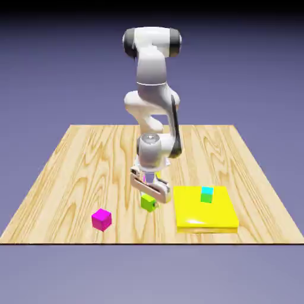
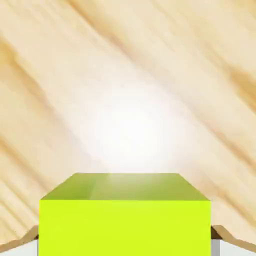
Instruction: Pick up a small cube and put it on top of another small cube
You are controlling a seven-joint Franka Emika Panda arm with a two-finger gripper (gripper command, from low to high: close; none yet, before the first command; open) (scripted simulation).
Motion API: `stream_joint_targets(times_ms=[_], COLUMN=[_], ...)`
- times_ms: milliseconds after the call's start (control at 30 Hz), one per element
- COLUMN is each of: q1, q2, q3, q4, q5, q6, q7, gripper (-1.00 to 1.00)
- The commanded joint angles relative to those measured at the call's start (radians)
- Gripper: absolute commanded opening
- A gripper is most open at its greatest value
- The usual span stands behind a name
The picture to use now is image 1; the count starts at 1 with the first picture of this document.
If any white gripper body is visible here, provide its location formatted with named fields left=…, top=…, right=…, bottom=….
left=129, top=166, right=172, bottom=204

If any small green cube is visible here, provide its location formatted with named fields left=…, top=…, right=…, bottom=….
left=140, top=194, right=157, bottom=213

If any small cyan cube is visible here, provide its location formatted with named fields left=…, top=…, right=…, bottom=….
left=200, top=186, right=214, bottom=204

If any small magenta cube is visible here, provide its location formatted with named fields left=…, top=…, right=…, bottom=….
left=91, top=208, right=112, bottom=232

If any large yellow box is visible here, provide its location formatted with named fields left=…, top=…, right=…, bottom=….
left=173, top=185, right=240, bottom=235

